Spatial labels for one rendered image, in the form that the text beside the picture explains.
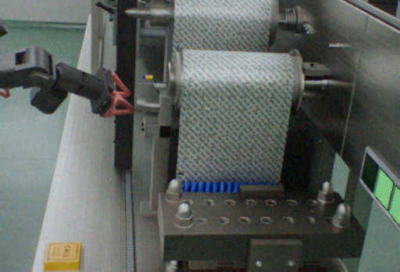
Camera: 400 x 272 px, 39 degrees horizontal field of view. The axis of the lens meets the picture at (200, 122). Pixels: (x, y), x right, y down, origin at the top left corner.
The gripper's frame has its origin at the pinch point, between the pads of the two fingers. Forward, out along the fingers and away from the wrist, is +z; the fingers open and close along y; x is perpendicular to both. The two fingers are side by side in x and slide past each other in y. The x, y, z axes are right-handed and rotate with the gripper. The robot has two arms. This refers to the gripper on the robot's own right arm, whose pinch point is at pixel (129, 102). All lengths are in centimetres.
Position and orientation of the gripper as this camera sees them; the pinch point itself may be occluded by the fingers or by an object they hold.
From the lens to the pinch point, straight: 138.6
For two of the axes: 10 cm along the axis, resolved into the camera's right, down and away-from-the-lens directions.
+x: 6.2, -6.5, -4.5
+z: 7.4, 2.9, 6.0
